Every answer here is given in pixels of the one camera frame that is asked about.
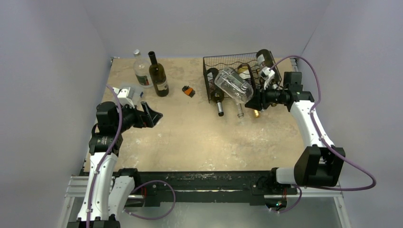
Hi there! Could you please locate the dark green wine bottle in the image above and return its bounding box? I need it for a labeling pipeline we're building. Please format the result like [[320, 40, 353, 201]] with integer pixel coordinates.
[[148, 51, 169, 97]]

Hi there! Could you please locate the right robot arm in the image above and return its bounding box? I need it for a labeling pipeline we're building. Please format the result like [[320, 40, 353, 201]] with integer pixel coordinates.
[[246, 69, 345, 193]]

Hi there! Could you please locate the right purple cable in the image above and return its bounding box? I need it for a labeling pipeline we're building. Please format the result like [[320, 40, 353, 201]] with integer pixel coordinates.
[[268, 56, 377, 215]]

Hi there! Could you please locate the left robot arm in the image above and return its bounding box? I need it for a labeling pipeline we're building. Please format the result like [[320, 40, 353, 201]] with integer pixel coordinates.
[[67, 101, 163, 228]]

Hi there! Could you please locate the green bottle silver cap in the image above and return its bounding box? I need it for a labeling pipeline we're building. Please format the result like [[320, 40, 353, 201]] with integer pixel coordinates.
[[207, 67, 224, 117]]

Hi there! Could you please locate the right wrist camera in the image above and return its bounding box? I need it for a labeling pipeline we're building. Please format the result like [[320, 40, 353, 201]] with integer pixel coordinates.
[[259, 66, 275, 90]]

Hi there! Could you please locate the clear glass bottle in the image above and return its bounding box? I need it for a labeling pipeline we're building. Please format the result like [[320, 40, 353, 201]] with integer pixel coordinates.
[[214, 67, 254, 104], [133, 49, 153, 88]]

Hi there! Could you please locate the orange hex key set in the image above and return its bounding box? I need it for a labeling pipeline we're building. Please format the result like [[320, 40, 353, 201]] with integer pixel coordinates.
[[182, 85, 195, 97]]

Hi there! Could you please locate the black wire wine rack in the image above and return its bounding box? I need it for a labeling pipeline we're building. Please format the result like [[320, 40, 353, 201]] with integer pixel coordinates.
[[203, 49, 276, 101]]

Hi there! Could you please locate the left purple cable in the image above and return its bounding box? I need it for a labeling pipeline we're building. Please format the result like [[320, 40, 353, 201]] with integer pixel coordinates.
[[86, 85, 176, 228]]

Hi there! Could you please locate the purple cable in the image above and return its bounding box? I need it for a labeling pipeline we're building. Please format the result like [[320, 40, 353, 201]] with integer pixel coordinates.
[[86, 85, 176, 228], [268, 56, 377, 215]]

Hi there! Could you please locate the aluminium frame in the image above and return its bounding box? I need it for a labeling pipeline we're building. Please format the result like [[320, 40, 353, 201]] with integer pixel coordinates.
[[57, 57, 352, 228]]

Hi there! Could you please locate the clear plastic organizer box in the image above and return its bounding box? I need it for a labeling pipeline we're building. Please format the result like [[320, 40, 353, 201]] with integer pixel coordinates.
[[120, 82, 144, 105]]

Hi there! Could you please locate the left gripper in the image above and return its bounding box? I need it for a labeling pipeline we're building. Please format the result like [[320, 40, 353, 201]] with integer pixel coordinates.
[[114, 101, 162, 133]]

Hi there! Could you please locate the red bottle gold cap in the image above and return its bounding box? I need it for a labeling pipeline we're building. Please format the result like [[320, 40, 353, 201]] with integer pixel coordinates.
[[237, 63, 261, 118]]

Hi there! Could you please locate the dark bottle upper far right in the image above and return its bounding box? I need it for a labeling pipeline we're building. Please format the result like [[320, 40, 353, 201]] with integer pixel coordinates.
[[256, 49, 281, 88]]

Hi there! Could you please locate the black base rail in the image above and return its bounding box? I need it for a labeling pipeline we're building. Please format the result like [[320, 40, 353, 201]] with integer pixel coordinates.
[[114, 169, 297, 209]]

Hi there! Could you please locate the clear slim empty bottle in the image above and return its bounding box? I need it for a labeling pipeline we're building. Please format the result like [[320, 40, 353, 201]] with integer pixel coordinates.
[[236, 103, 244, 118]]

